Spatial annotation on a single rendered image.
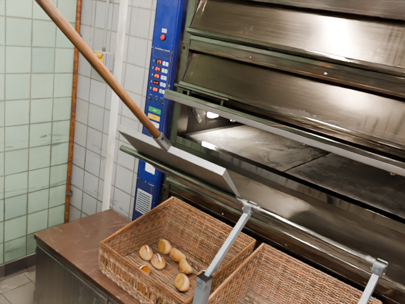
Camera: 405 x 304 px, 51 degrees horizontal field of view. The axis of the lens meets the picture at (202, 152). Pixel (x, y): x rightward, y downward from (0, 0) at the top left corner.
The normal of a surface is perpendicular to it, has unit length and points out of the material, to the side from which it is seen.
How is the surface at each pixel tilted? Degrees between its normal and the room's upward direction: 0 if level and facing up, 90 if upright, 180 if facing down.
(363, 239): 70
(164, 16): 90
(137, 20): 90
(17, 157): 90
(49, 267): 90
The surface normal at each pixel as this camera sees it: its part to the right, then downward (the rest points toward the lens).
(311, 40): -0.53, -0.18
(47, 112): 0.77, 0.31
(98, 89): -0.62, 0.15
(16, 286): 0.15, -0.94
